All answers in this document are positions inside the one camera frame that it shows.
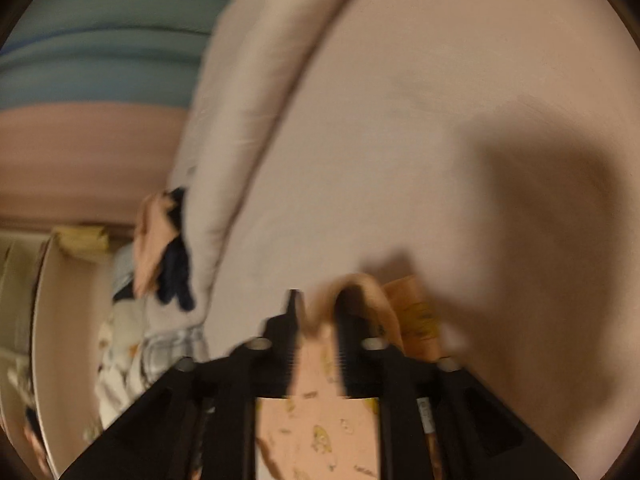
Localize rolled pink duvet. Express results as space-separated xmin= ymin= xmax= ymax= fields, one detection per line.
xmin=167 ymin=0 xmax=381 ymax=331

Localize yellow pleated cloth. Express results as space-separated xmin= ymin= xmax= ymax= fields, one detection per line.
xmin=52 ymin=225 xmax=112 ymax=261

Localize folded peach clothes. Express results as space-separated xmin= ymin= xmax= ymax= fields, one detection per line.
xmin=134 ymin=190 xmax=183 ymax=298

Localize peach printed long-sleeve shirt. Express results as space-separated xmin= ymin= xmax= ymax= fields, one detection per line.
xmin=255 ymin=272 xmax=441 ymax=480

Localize plaid blanket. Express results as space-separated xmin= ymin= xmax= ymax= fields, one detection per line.
xmin=140 ymin=327 xmax=208 ymax=391

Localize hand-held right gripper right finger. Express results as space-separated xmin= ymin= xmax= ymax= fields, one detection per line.
xmin=335 ymin=285 xmax=576 ymax=480

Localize dark navy clothes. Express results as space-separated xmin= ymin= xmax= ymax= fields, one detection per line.
xmin=157 ymin=187 xmax=197 ymax=311

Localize white cloth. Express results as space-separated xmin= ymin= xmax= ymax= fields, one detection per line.
xmin=97 ymin=305 xmax=151 ymax=428

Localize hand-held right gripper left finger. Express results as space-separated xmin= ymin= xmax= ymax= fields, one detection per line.
xmin=60 ymin=290 xmax=301 ymax=480

